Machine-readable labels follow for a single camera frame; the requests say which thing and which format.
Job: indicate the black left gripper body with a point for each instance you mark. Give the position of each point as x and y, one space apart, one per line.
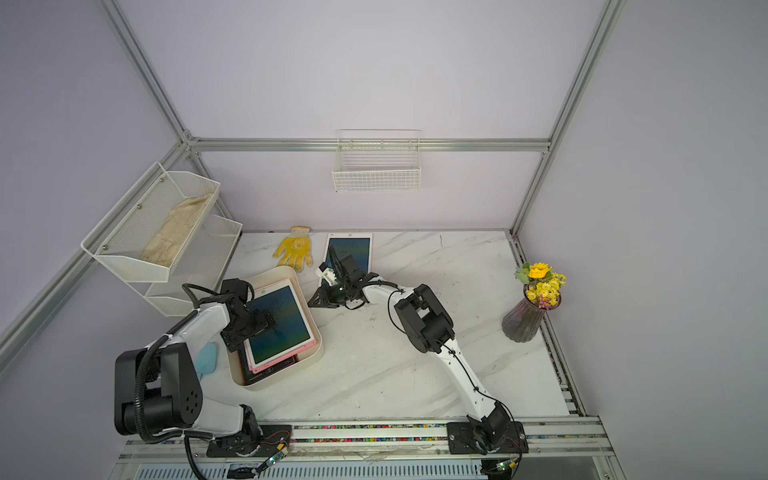
238 333

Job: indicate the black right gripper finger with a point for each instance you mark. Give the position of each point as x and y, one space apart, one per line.
325 290
322 298

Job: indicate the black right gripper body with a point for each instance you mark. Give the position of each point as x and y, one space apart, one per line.
343 293

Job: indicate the pink white writing tablet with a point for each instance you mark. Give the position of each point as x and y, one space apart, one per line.
358 245

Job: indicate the beige storage tray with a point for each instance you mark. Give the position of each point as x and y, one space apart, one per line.
262 280

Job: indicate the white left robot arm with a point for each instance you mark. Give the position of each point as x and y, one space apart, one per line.
157 391

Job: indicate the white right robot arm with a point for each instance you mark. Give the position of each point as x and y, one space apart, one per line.
417 313

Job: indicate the dark red bottom tablet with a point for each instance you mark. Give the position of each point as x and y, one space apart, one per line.
251 378

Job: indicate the yellow work glove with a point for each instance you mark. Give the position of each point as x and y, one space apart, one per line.
294 251

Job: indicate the light blue object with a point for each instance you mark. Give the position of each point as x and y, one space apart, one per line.
205 362

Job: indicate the beige glove in shelf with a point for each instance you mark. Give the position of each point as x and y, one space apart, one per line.
166 244

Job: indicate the white mesh two-tier shelf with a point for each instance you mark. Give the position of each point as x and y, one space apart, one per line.
119 238

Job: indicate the purple glass vase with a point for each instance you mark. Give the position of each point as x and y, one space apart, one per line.
526 317

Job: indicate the yellow flower bouquet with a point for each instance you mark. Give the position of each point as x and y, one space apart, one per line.
541 284

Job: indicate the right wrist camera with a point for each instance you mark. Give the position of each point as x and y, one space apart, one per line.
326 275

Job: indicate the white wire wall basket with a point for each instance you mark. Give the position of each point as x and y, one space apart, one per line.
377 161

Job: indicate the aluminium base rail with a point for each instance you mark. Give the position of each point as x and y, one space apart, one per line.
389 439

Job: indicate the aluminium frame profiles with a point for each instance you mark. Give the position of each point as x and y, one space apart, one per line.
335 115

